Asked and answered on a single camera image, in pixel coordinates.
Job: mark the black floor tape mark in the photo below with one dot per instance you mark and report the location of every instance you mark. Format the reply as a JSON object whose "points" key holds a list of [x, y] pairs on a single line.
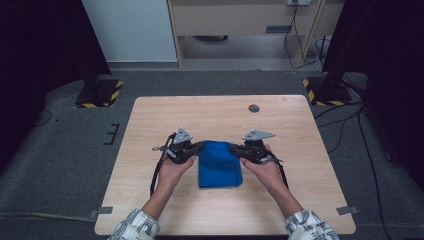
{"points": [[115, 133]]}

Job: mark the grey round table grommet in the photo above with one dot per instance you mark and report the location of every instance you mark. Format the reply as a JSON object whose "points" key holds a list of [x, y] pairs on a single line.
{"points": [[254, 108]]}

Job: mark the black stand with striped base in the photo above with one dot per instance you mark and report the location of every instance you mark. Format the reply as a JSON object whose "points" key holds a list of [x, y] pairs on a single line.
{"points": [[100, 95], [328, 93]]}

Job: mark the blue cloth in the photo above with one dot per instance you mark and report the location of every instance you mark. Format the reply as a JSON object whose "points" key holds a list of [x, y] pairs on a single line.
{"points": [[218, 166]]}

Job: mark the person's right hand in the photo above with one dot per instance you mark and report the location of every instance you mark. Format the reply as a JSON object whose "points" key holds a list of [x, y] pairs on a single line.
{"points": [[268, 175]]}

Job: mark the black curtain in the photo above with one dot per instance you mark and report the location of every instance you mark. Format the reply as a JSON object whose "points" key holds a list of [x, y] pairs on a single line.
{"points": [[40, 50], [393, 50]]}

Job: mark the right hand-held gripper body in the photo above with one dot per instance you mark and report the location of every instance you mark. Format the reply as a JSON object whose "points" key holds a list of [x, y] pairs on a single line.
{"points": [[255, 151]]}

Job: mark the person's left hand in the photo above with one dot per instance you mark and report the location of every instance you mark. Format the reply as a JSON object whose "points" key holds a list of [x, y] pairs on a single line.
{"points": [[171, 176]]}

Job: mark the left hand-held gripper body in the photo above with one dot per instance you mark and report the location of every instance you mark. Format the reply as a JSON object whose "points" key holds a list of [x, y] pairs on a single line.
{"points": [[180, 151]]}

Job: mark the grey tape piece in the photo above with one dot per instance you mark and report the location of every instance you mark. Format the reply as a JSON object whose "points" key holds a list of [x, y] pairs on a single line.
{"points": [[105, 210], [346, 210]]}

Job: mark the white panel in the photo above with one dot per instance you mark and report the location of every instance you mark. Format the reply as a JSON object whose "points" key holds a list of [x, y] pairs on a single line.
{"points": [[133, 30]]}

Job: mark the white power strip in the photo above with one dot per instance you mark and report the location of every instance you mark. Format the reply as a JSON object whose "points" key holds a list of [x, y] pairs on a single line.
{"points": [[300, 2]]}

